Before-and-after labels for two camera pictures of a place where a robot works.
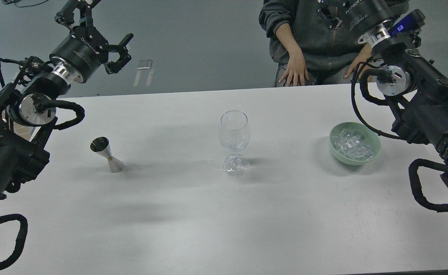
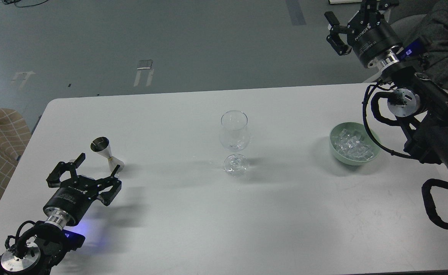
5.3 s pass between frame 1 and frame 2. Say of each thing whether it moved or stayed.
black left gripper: moved
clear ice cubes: stayed
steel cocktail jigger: stayed
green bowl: stayed
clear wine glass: stayed
